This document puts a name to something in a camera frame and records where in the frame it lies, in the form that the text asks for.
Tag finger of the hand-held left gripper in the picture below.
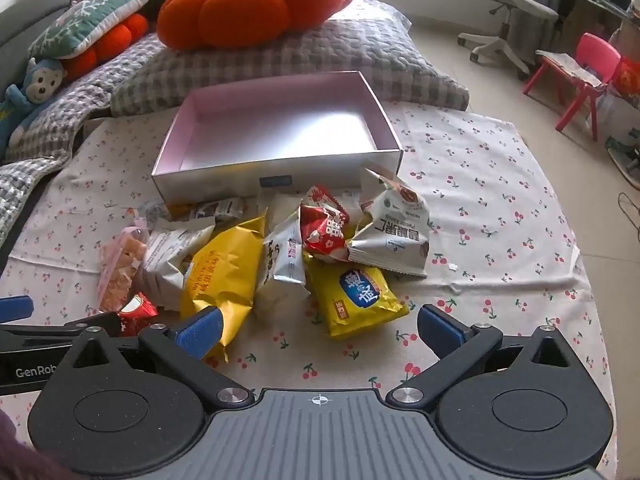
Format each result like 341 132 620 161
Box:
0 312 122 348
0 296 34 323

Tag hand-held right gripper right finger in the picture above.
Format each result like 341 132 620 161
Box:
386 304 581 406

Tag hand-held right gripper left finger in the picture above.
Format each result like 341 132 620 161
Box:
59 306 255 409

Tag large plain yellow packet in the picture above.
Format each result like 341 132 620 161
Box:
179 215 266 363

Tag small shiny red packet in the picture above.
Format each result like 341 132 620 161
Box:
117 292 160 337

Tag yellow packet with blue label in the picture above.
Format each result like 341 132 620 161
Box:
304 255 411 341

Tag pink wafer packet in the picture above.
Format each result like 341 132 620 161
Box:
98 225 148 313

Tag white nut packet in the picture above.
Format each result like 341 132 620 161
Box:
347 165 432 278

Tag silver white snack packet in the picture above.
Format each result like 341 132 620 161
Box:
257 207 311 301

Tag red snack packet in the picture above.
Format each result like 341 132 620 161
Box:
300 185 351 263

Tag white cardboard box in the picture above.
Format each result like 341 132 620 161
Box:
151 71 404 206

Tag dark purple clothing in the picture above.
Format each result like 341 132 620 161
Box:
0 410 68 480

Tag cherry print cloth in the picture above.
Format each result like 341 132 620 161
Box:
0 105 611 480

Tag grey checked blanket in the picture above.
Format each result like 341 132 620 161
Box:
0 32 171 256

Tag blue monkey plush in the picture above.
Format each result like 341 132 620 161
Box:
0 57 68 148

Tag dark green device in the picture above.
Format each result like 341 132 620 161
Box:
605 135 640 181

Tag white bag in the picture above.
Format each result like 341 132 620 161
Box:
595 85 640 146

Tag small orange pumpkin cushion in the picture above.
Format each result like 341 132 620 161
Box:
62 12 151 83

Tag newspaper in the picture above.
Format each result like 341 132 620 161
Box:
536 50 608 86

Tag grey sofa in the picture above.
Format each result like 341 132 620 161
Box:
0 0 71 81

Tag grey checked pillow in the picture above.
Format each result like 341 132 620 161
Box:
110 0 471 118

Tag green snowflake pillow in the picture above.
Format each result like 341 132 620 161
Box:
27 0 165 61

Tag red bag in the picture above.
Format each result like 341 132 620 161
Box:
612 55 640 96

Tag pink child chair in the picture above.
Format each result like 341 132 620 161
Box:
522 32 621 141

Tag large orange pumpkin cushion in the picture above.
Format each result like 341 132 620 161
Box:
157 0 358 52

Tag wooden desk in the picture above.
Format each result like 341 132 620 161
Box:
560 0 640 31

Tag black cable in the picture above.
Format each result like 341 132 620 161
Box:
617 192 640 256

